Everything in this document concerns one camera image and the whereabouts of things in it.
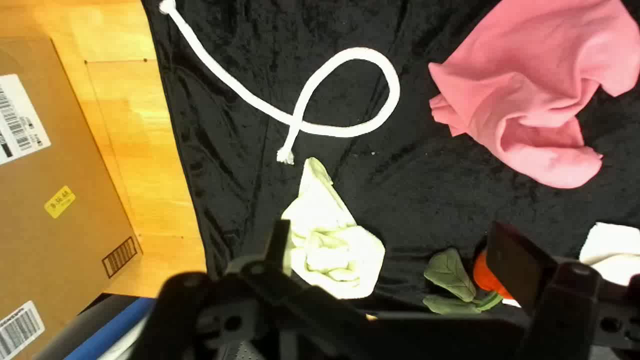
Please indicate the blue flat bar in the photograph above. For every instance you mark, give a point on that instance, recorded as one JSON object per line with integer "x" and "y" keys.
{"x": 106, "y": 331}

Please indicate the black velvet table cloth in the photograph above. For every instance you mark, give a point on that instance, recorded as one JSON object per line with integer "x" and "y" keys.
{"x": 401, "y": 200}

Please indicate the light wooden board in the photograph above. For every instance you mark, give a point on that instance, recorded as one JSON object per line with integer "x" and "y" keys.
{"x": 133, "y": 101}

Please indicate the pale yellow towel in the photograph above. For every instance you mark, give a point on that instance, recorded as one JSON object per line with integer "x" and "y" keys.
{"x": 326, "y": 232}

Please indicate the white towel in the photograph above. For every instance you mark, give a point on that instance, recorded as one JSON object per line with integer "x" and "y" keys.
{"x": 613, "y": 248}

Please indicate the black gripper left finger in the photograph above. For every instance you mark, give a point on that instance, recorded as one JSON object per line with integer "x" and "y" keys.
{"x": 281, "y": 246}

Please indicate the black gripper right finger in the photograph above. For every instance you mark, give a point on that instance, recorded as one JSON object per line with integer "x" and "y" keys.
{"x": 521, "y": 266}

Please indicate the red plush fruit green leaves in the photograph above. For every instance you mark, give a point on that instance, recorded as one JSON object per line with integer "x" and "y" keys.
{"x": 451, "y": 272}

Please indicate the cardboard box with shipping label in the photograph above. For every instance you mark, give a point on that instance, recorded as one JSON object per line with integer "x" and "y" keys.
{"x": 52, "y": 252}

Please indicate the pink cloth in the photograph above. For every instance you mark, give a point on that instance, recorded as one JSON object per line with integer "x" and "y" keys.
{"x": 532, "y": 80}

